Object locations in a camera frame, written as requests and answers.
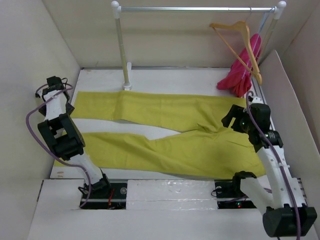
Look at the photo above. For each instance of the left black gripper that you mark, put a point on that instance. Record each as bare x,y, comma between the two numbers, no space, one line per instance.
69,109

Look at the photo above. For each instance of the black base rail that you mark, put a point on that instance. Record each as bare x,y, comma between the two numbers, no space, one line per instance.
116,200

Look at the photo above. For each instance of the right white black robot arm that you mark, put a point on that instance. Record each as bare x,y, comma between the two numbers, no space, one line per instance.
284,210

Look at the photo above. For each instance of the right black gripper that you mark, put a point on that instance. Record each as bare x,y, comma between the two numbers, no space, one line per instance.
236,111

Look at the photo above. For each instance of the pink hanging garment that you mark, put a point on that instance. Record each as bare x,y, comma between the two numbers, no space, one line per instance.
238,80

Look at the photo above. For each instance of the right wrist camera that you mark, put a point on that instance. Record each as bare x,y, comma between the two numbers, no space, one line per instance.
253,99

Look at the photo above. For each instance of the white metal clothes rack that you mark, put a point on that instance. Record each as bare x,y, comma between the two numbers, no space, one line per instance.
239,26

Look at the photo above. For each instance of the blue hanger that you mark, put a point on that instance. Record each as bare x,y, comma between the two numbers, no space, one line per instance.
262,27

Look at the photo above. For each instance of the yellow-green trousers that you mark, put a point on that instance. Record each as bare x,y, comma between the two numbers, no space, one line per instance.
177,134

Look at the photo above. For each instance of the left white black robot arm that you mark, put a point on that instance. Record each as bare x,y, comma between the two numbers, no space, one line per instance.
63,138

